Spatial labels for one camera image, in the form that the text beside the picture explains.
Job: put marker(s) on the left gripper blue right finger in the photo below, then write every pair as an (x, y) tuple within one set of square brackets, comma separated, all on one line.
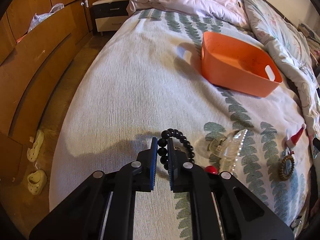
[(176, 159)]

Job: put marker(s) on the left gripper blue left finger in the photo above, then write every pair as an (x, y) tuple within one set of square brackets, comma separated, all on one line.
[(147, 176)]

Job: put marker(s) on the red santa hat clip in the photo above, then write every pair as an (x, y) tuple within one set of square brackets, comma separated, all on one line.
[(292, 141)]

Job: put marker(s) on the red berry hair stick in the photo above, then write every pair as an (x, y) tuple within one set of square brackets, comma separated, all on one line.
[(211, 169)]

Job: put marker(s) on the pearl clear hair claw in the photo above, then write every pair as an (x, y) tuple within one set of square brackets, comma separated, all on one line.
[(226, 151)]

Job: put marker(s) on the white leaf pattern bedspread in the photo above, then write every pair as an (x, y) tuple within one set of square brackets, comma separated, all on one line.
[(147, 79)]

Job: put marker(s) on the cream slipper near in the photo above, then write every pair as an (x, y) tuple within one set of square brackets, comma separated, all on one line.
[(36, 181)]

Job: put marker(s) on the cream slipper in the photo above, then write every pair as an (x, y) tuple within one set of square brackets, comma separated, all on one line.
[(32, 153), (36, 181)]

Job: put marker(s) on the cream slipper far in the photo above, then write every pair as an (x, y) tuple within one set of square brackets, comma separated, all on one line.
[(32, 153)]

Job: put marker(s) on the orange plastic basket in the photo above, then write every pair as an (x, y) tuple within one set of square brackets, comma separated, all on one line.
[(234, 64)]

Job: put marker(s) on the dark white nightstand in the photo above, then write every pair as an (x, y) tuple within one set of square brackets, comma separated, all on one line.
[(110, 15)]

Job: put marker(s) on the cartoon print duvet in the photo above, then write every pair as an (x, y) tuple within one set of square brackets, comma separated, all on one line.
[(290, 52)]

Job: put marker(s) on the wooden wardrobe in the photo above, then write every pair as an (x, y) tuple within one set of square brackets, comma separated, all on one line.
[(31, 66)]

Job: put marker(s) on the plastic bag in drawer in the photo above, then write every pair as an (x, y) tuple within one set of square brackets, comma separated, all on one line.
[(37, 19)]

